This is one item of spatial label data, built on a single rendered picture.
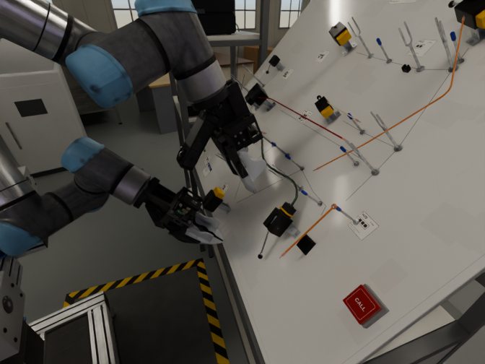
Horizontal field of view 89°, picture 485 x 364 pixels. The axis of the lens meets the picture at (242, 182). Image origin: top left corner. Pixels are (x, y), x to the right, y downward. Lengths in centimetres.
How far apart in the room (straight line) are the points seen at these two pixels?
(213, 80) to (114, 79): 14
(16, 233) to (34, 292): 173
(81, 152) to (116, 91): 20
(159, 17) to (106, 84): 11
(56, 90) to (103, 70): 292
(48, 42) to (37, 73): 279
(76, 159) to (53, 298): 171
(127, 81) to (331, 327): 58
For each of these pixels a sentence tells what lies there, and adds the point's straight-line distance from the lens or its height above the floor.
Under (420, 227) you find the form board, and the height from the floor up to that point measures 121.
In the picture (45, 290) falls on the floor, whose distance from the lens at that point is 226.
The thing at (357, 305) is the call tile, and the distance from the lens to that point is 56.
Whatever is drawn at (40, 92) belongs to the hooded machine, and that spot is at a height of 91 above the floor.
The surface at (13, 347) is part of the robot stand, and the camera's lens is 68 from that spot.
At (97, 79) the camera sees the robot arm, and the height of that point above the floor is 148.
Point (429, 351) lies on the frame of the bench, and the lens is 95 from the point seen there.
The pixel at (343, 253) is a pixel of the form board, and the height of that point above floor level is 110.
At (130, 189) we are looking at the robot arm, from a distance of 53.
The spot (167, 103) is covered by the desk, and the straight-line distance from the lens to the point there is 400.
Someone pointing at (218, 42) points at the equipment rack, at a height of 143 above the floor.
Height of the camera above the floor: 155
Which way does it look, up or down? 34 degrees down
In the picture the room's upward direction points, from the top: straight up
